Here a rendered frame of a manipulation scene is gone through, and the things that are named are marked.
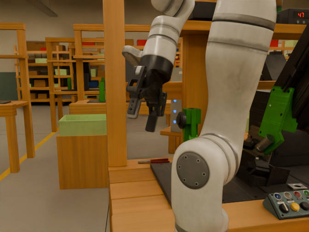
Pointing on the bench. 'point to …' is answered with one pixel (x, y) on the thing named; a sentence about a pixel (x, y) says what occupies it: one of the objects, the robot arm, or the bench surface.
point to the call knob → (284, 207)
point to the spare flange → (296, 187)
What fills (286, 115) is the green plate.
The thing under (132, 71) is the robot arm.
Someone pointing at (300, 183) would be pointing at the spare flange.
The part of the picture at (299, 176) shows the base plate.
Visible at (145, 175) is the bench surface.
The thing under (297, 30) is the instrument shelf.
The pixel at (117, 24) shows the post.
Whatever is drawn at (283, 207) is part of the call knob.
